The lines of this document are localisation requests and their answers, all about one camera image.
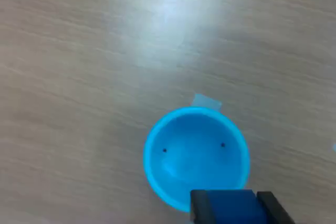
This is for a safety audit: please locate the blue foam cube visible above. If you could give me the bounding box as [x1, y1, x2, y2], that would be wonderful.
[206, 189, 268, 224]

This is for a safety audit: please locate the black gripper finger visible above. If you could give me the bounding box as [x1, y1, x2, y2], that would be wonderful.
[189, 189, 217, 224]
[256, 191, 296, 224]

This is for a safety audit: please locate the blue plastic bin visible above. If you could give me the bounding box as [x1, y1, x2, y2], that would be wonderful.
[143, 106, 250, 213]

